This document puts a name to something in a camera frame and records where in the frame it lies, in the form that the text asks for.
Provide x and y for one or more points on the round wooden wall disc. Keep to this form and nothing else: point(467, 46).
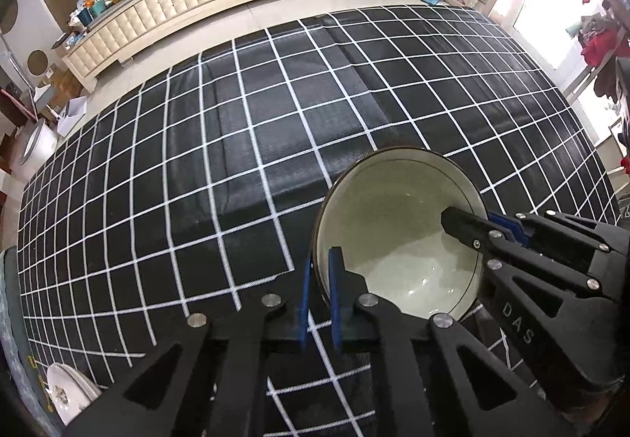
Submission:
point(37, 61)
point(7, 16)

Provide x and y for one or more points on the white plate with green flowers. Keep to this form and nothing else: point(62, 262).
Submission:
point(69, 392)

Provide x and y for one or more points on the patterned bowl with pale inside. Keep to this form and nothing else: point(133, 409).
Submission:
point(393, 230)

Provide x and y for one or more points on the white basin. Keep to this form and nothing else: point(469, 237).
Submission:
point(34, 141)

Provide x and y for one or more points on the red garment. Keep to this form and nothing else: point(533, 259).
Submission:
point(603, 45)

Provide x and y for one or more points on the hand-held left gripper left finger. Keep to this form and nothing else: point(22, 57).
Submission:
point(304, 304)

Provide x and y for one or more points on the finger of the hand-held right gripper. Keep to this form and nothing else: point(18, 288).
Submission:
point(462, 225)
point(566, 235)

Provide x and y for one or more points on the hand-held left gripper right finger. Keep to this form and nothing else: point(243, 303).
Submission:
point(336, 304)

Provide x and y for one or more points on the black white checked tablecloth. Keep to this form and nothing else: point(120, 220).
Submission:
point(197, 171)

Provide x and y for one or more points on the cream tufted cabinet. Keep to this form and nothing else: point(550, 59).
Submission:
point(162, 8)

